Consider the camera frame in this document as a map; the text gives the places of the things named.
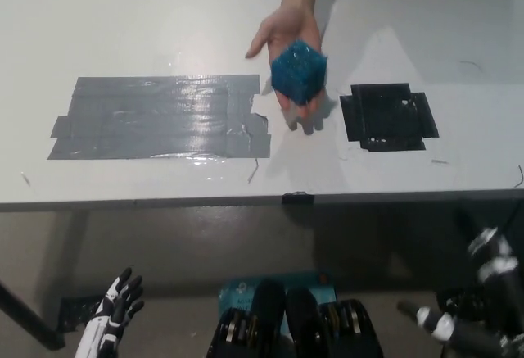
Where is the robot right hand white black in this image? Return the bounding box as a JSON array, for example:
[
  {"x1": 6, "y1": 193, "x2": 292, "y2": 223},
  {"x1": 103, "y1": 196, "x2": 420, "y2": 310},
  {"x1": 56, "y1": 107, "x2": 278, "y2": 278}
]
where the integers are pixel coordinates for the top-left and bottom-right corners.
[{"x1": 395, "y1": 226, "x2": 524, "y2": 358}]

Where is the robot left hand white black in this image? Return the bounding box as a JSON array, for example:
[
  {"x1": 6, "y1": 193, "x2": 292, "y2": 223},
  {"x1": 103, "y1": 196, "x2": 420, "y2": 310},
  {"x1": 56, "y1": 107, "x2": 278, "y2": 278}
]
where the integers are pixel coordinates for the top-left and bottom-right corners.
[{"x1": 75, "y1": 266, "x2": 146, "y2": 358}]

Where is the person's bare hand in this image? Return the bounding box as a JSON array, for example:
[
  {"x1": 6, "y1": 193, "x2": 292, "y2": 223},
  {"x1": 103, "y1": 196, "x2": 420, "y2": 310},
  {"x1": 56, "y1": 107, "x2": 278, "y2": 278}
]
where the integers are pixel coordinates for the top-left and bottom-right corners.
[{"x1": 245, "y1": 4, "x2": 329, "y2": 134}]

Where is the blue fuzzy cube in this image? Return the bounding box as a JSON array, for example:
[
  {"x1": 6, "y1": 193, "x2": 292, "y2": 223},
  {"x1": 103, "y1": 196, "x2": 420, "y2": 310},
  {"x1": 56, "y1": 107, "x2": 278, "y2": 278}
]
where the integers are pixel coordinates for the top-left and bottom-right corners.
[{"x1": 269, "y1": 41, "x2": 330, "y2": 104}]

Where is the grey table leg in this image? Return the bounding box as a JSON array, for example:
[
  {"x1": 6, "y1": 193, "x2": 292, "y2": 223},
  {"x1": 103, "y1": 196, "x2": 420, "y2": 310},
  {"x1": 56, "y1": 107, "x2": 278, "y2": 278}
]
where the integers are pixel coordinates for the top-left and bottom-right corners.
[{"x1": 60, "y1": 209, "x2": 89, "y2": 298}]

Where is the black slanted table leg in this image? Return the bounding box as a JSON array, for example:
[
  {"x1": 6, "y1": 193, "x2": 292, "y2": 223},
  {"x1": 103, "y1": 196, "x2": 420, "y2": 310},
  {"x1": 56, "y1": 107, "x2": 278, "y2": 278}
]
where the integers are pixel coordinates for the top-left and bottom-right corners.
[{"x1": 0, "y1": 279, "x2": 66, "y2": 351}]

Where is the teal printed box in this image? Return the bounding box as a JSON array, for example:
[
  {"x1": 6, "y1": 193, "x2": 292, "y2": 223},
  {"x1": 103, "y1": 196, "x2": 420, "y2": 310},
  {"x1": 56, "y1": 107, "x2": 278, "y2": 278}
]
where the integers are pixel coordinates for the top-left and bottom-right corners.
[{"x1": 218, "y1": 270, "x2": 337, "y2": 334}]

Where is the black tape square patch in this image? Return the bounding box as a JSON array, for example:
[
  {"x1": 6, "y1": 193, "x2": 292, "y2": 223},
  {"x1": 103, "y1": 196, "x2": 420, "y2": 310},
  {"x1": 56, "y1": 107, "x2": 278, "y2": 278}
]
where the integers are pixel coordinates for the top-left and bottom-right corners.
[{"x1": 339, "y1": 82, "x2": 440, "y2": 153}]

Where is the grey duct tape patch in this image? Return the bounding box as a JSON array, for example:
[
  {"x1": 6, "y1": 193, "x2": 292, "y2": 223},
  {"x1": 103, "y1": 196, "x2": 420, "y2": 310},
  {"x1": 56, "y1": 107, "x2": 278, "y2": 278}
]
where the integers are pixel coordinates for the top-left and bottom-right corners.
[{"x1": 47, "y1": 73, "x2": 273, "y2": 161}]

